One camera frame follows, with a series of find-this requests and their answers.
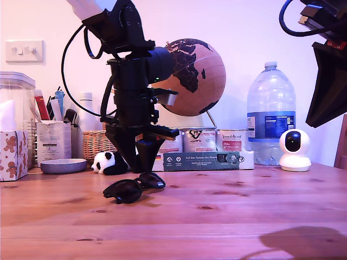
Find white paper strip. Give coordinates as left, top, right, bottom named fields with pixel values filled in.
left=50, top=99, right=63, bottom=121

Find long black cable loop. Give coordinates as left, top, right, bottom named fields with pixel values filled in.
left=61, top=23, right=120, bottom=118

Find arm's cable loop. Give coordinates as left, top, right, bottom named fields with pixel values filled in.
left=280, top=0, right=330, bottom=37

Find panda plush toy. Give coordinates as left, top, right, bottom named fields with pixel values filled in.
left=91, top=151, right=128, bottom=176

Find shallow grey bowl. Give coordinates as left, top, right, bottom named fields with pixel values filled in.
left=40, top=158, right=88, bottom=175

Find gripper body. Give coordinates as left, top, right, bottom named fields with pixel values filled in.
left=104, top=90, right=179, bottom=141

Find gingerbread print tissue box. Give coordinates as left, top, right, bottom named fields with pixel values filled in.
left=0, top=99, right=29, bottom=182

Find metal wire rack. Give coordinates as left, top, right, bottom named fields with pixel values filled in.
left=27, top=118, right=38, bottom=169

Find white metal bottle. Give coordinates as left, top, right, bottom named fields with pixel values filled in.
left=78, top=92, right=97, bottom=160

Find clear plastic storage container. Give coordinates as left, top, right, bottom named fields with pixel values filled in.
left=0, top=71, right=36, bottom=131

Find wooden chair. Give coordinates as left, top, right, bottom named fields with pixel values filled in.
left=333, top=113, right=347, bottom=170

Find black sunglasses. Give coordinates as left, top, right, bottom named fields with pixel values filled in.
left=102, top=172, right=166, bottom=204

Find black pen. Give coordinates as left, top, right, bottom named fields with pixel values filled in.
left=46, top=86, right=62, bottom=113

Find short black cable loop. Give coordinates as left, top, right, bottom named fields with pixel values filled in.
left=83, top=26, right=104, bottom=59

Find wicker basket with handle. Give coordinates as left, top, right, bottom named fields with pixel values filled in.
left=82, top=121, right=144, bottom=163

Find small white round camera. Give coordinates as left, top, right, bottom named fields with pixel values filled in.
left=279, top=128, right=312, bottom=172

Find cork globe on metal stand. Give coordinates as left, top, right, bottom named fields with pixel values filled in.
left=151, top=38, right=227, bottom=131

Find black clip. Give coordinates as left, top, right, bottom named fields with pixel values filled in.
left=63, top=108, right=80, bottom=128

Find large clear water bottle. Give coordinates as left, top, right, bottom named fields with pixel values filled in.
left=246, top=61, right=297, bottom=166

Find white light switch plate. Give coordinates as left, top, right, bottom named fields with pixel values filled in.
left=5, top=40, right=44, bottom=63

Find white carton box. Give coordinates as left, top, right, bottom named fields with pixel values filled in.
left=36, top=120, right=73, bottom=167

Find red flat packet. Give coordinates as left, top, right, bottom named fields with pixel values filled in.
left=34, top=89, right=52, bottom=121

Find arm's grey camera box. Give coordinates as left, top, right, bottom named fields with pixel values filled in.
left=149, top=87, right=179, bottom=107

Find printed cardboard can tray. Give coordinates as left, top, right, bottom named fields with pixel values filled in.
left=151, top=150, right=255, bottom=172

